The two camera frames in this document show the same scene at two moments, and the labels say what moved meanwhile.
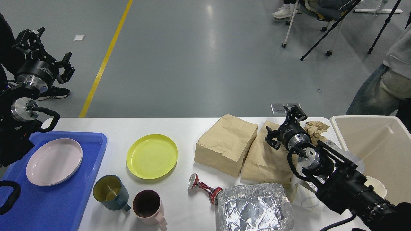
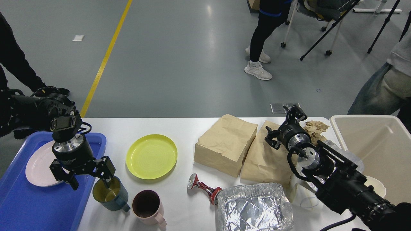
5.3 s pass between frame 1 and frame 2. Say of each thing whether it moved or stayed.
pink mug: stayed
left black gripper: moved
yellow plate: stayed
